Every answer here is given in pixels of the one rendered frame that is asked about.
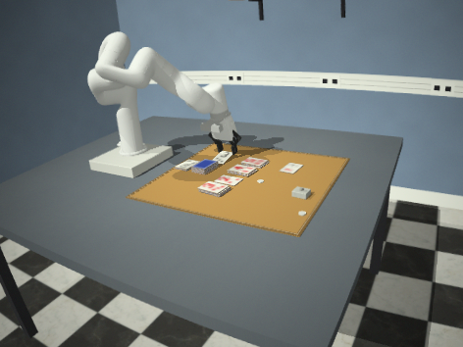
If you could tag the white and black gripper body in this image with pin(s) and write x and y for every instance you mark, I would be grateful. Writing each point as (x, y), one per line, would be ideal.
(228, 126)

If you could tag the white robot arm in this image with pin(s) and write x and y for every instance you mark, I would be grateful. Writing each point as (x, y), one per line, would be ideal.
(147, 63)

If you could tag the orange-tan rectangular mat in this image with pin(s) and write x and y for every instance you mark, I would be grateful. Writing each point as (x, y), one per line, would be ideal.
(268, 204)

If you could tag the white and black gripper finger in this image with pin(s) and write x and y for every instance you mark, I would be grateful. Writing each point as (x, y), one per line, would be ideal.
(218, 142)
(234, 142)

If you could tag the blue card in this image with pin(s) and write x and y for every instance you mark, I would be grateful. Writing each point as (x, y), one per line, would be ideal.
(204, 164)

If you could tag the orange square mat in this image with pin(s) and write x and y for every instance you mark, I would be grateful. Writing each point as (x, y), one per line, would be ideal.
(250, 224)

